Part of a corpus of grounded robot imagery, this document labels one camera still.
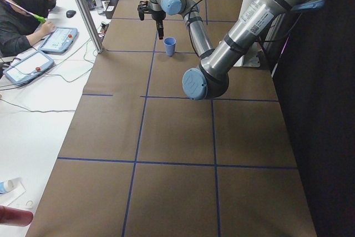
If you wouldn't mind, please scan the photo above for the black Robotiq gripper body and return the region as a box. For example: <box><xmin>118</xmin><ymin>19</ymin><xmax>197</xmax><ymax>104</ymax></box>
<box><xmin>156</xmin><ymin>20</ymin><xmax>164</xmax><ymax>33</ymax></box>

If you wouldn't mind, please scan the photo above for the blue plastic cup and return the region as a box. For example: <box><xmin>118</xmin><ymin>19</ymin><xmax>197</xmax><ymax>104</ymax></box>
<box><xmin>164</xmin><ymin>37</ymin><xmax>176</xmax><ymax>57</ymax></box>

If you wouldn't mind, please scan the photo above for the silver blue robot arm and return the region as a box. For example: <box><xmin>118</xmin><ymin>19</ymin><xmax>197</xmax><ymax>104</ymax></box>
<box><xmin>149</xmin><ymin>0</ymin><xmax>325</xmax><ymax>82</ymax></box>
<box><xmin>139</xmin><ymin>0</ymin><xmax>229</xmax><ymax>100</ymax></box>

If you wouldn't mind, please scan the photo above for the clear water bottle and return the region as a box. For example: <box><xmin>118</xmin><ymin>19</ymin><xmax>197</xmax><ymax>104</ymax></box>
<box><xmin>95</xmin><ymin>0</ymin><xmax>104</xmax><ymax>14</ymax></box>

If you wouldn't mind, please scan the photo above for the black computer mouse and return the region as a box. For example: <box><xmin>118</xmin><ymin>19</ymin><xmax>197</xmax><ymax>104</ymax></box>
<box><xmin>65</xmin><ymin>10</ymin><xmax>76</xmax><ymax>18</ymax></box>

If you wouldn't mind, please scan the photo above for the teach pendant tablet upper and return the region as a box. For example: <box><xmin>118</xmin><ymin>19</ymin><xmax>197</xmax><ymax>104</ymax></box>
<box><xmin>38</xmin><ymin>27</ymin><xmax>78</xmax><ymax>54</ymax></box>

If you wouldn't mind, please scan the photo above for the teach pendant tablet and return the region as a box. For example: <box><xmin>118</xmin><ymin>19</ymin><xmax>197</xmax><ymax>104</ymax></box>
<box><xmin>3</xmin><ymin>51</ymin><xmax>54</xmax><ymax>85</ymax></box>
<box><xmin>38</xmin><ymin>27</ymin><xmax>78</xmax><ymax>54</ymax></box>

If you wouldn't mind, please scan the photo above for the green tipped stick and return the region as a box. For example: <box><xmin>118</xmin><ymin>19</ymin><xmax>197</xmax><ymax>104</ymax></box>
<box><xmin>3</xmin><ymin>0</ymin><xmax>46</xmax><ymax>23</ymax></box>

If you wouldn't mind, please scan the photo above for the teach pendant tablet lower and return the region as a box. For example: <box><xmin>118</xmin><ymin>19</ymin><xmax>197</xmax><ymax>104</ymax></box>
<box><xmin>3</xmin><ymin>51</ymin><xmax>54</xmax><ymax>85</ymax></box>

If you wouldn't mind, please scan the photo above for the person in black shirt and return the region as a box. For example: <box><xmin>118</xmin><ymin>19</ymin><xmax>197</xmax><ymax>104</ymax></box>
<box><xmin>1</xmin><ymin>0</ymin><xmax>56</xmax><ymax>57</ymax></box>

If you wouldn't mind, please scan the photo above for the white blue tube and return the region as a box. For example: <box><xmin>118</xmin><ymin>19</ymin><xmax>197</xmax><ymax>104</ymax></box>
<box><xmin>0</xmin><ymin>180</ymin><xmax>15</xmax><ymax>195</ymax></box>

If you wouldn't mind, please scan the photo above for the red cylinder bottle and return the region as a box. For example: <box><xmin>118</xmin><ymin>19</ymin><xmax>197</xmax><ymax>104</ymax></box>
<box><xmin>1</xmin><ymin>206</ymin><xmax>34</xmax><ymax>226</ymax></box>

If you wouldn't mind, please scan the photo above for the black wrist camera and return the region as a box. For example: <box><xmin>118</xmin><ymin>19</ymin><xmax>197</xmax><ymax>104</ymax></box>
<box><xmin>137</xmin><ymin>1</ymin><xmax>150</xmax><ymax>21</ymax></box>

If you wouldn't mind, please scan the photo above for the aluminium frame post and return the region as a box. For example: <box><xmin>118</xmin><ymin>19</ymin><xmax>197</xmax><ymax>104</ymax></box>
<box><xmin>75</xmin><ymin>0</ymin><xmax>103</xmax><ymax>54</ymax></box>

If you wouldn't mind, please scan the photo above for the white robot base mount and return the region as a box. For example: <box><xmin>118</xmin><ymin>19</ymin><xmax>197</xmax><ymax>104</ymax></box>
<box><xmin>241</xmin><ymin>43</ymin><xmax>261</xmax><ymax>68</ymax></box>

